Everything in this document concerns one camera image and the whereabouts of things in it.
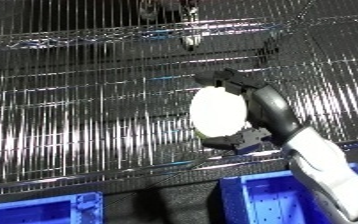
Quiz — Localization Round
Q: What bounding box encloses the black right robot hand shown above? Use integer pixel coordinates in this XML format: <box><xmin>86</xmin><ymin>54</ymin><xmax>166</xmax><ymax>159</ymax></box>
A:
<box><xmin>191</xmin><ymin>68</ymin><xmax>307</xmax><ymax>156</ymax></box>

